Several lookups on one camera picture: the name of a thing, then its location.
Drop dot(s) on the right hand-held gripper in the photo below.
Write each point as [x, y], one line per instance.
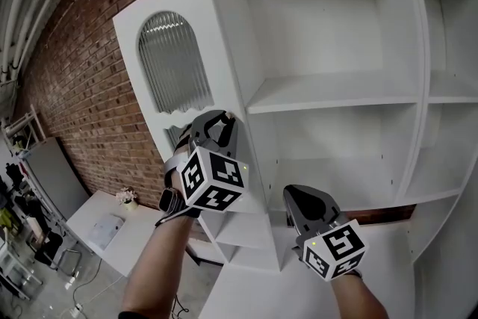
[336, 250]

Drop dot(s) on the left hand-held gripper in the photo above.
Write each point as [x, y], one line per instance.
[213, 179]

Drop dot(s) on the white cabinet door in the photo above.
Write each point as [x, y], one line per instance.
[128, 37]

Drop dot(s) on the person's right forearm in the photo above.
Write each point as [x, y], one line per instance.
[358, 299]

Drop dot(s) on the person's left forearm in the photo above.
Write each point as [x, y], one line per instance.
[157, 265]

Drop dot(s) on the white shelf cabinet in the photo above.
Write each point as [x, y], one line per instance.
[325, 89]

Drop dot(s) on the large grey panel board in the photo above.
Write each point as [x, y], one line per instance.
[56, 175]

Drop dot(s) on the person's left hand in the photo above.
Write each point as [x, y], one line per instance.
[174, 181]

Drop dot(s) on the black wrist watch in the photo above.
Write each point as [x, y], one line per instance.
[167, 199]

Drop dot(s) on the pink flower pot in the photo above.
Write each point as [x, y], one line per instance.
[127, 198]

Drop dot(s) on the white side table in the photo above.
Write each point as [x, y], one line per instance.
[127, 235]

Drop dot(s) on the white flat box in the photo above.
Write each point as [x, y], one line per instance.
[106, 231]

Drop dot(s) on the white metal rack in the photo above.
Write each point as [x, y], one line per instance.
[40, 127]

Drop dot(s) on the black chair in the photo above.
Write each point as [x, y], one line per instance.
[48, 246]

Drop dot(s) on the white power strip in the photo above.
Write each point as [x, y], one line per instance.
[76, 310]

